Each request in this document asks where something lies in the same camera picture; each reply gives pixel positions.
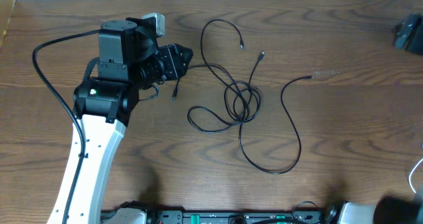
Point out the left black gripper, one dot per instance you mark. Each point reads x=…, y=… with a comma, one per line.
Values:
x=173, y=63

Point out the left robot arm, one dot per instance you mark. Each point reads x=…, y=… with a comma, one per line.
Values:
x=129, y=60

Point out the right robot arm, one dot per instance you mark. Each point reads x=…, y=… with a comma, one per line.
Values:
x=407, y=35

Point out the clear tape strip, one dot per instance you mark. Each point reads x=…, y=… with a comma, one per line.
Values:
x=326, y=73

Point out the cardboard panel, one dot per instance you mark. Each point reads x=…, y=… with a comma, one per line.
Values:
x=6, y=10

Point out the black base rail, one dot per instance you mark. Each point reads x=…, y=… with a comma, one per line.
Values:
x=387, y=210

